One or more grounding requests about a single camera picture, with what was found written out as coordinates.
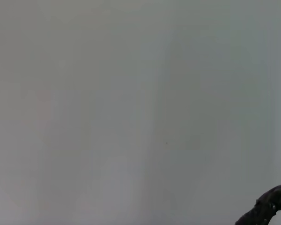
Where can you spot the black round teapot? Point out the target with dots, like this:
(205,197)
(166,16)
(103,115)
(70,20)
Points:
(267,204)

